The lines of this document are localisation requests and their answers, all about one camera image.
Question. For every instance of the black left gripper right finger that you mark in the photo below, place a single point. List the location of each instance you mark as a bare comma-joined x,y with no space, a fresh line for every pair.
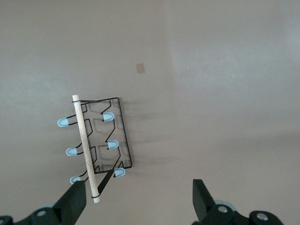
204,201

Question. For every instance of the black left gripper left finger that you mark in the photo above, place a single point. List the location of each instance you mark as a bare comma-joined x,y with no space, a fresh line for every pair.
70,201

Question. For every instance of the brown tape patch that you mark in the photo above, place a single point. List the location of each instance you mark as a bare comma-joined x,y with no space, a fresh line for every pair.
140,68

